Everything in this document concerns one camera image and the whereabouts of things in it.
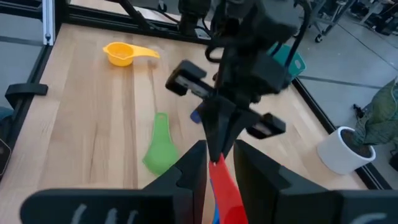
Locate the yellow measuring cup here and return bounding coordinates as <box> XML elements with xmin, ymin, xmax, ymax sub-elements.
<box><xmin>102</xmin><ymin>42</ymin><xmax>161</xmax><ymax>68</ymax></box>

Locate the white plant pot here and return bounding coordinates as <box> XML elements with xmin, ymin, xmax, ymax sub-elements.
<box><xmin>317</xmin><ymin>126</ymin><xmax>376</xmax><ymax>175</ymax></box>

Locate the green snake plant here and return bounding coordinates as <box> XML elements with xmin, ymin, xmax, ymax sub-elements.
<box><xmin>353</xmin><ymin>77</ymin><xmax>398</xmax><ymax>147</ymax></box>

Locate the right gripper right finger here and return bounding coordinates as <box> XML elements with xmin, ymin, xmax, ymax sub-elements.
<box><xmin>233</xmin><ymin>139</ymin><xmax>398</xmax><ymax>224</ymax></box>

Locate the red measuring cup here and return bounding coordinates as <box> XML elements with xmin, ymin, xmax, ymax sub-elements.
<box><xmin>208</xmin><ymin>152</ymin><xmax>249</xmax><ymax>224</ymax></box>

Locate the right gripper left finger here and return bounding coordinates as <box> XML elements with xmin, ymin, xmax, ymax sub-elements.
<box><xmin>20</xmin><ymin>140</ymin><xmax>208</xmax><ymax>224</ymax></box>

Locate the royal blue measuring cup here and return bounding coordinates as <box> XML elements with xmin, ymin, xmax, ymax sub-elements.
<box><xmin>210</xmin><ymin>183</ymin><xmax>220</xmax><ymax>224</ymax></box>

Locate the silver aluminium rail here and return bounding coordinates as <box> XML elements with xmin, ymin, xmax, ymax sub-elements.
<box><xmin>42</xmin><ymin>0</ymin><xmax>56</xmax><ymax>47</ymax></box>

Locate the teal plastic basket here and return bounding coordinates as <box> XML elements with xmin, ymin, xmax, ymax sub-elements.
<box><xmin>267</xmin><ymin>43</ymin><xmax>307</xmax><ymax>82</ymax></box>

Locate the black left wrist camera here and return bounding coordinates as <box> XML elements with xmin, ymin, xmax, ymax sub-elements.
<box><xmin>248</xmin><ymin>0</ymin><xmax>302</xmax><ymax>44</ymax></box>

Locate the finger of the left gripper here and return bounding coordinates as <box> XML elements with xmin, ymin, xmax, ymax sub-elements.
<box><xmin>201</xmin><ymin>95</ymin><xmax>236</xmax><ymax>162</ymax></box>
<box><xmin>223</xmin><ymin>109</ymin><xmax>252</xmax><ymax>156</ymax></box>

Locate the green measuring cup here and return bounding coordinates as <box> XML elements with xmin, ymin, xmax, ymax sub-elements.
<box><xmin>142</xmin><ymin>111</ymin><xmax>180</xmax><ymax>177</ymax></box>

